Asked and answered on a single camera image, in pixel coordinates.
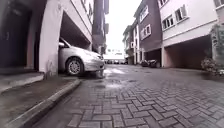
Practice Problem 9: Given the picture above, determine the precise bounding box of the low white building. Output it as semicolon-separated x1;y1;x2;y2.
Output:
103;49;128;65

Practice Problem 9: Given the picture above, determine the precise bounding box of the dark brown building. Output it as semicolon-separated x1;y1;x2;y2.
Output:
134;0;164;68

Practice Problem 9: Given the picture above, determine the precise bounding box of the pale building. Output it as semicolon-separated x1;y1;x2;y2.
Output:
122;20;143;66

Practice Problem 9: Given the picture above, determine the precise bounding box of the dark vehicle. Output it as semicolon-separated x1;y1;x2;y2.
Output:
139;59;159;69

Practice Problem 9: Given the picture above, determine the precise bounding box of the white building with garage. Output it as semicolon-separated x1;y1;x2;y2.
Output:
0;0;95;78
157;0;224;71

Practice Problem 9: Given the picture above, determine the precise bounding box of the green bush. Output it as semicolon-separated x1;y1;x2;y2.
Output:
200;24;224;75

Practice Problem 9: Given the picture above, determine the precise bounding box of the silver car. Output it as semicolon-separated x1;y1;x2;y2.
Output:
58;37;106;77

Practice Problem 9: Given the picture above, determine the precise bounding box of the raised concrete pavement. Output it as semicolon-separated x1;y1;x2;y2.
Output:
0;72;82;128

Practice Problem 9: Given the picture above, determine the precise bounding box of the grey brick paved road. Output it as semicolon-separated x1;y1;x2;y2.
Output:
31;63;224;128

